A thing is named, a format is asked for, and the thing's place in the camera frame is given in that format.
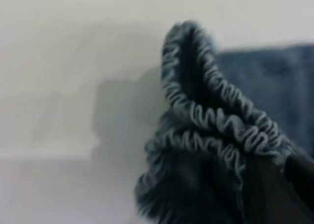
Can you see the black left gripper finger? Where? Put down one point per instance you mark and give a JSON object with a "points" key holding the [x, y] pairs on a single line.
{"points": [[282, 199]]}

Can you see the blue denim jeans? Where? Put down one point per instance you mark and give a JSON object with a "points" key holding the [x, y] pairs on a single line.
{"points": [[216, 126]]}

